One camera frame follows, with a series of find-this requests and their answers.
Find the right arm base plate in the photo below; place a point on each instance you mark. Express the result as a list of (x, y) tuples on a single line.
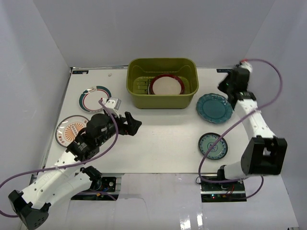
[(221, 193)]

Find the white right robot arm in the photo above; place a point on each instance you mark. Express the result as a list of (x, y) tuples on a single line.
[(265, 152)]

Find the dark red rimmed plate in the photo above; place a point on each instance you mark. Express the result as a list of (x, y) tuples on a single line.
[(167, 84)]

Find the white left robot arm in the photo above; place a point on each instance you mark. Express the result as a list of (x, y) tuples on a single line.
[(69, 176)]

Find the blue table label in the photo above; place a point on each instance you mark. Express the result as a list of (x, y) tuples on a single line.
[(80, 72), (224, 70)]

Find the orange sunburst plate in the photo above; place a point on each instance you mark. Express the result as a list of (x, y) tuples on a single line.
[(68, 129)]

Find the olive green plastic bin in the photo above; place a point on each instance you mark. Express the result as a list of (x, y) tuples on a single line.
[(142, 70)]

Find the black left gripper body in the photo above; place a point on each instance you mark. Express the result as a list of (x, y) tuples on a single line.
[(123, 124)]

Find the right blue table label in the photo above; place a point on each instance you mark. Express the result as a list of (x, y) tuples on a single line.
[(224, 70)]

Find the teal scalloped plate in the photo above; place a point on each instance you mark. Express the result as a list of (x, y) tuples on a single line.
[(214, 108)]

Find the white plate teal rim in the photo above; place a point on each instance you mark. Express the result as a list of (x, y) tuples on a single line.
[(89, 98)]

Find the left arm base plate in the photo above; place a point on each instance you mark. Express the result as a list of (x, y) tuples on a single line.
[(103, 190)]

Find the left blue table label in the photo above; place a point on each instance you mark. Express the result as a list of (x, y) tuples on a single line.
[(80, 72)]

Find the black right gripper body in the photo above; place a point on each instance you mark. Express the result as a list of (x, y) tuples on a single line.
[(225, 86)]

